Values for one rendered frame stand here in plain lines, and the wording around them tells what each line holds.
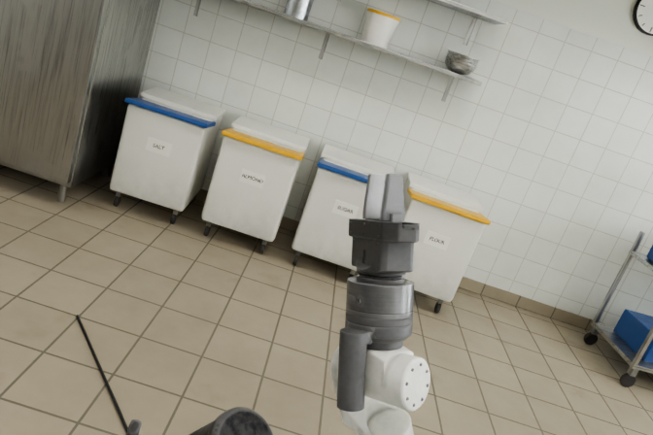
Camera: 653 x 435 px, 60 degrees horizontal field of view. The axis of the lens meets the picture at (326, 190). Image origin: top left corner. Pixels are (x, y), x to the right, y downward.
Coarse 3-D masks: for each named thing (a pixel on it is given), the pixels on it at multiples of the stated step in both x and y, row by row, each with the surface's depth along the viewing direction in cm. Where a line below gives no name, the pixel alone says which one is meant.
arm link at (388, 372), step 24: (360, 336) 68; (384, 336) 69; (408, 336) 71; (360, 360) 68; (384, 360) 69; (408, 360) 69; (360, 384) 68; (384, 384) 69; (408, 384) 68; (360, 408) 68; (408, 408) 68
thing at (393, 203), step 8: (392, 176) 71; (400, 176) 72; (392, 184) 71; (400, 184) 72; (384, 192) 71; (392, 192) 71; (400, 192) 72; (384, 200) 71; (392, 200) 71; (400, 200) 72; (384, 208) 71; (392, 208) 71; (400, 208) 72; (384, 216) 71; (392, 216) 70; (400, 216) 71
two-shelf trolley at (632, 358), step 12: (636, 240) 403; (636, 252) 404; (624, 264) 408; (648, 264) 385; (612, 288) 413; (600, 312) 419; (600, 324) 421; (588, 336) 423; (612, 336) 407; (648, 336) 367; (624, 348) 393; (636, 360) 371; (636, 372) 374; (648, 372) 374; (624, 384) 377
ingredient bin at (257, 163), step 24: (240, 120) 398; (240, 144) 361; (264, 144) 358; (288, 144) 387; (216, 168) 367; (240, 168) 366; (264, 168) 365; (288, 168) 364; (216, 192) 371; (240, 192) 370; (264, 192) 369; (288, 192) 370; (216, 216) 376; (240, 216) 375; (264, 216) 374; (264, 240) 385
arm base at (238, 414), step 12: (240, 408) 71; (216, 420) 68; (228, 420) 69; (240, 420) 70; (252, 420) 71; (264, 420) 72; (216, 432) 67; (228, 432) 68; (240, 432) 69; (252, 432) 70; (264, 432) 71
